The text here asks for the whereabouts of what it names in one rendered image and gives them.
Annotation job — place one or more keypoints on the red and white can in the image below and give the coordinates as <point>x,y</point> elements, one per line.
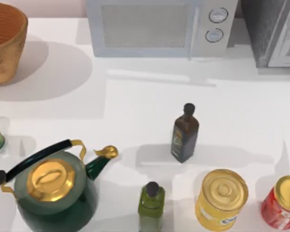
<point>280,207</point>

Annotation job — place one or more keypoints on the microwave knob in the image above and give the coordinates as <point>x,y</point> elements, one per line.
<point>218,14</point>
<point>214,35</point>

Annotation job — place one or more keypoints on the dark brown bottle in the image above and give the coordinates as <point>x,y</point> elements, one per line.
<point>184,137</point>

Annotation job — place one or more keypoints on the green bottle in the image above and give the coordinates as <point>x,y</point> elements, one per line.
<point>151,207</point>

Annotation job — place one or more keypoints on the green and gold kettle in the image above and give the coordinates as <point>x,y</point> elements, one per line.
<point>55,193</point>

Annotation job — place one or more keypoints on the pale microwave oven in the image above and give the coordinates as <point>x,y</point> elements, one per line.
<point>145,26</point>

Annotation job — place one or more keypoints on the brown woven basket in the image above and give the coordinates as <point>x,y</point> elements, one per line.
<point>4,43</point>

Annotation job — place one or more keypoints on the grey cabinet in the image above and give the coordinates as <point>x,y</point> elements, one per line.
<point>263,31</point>

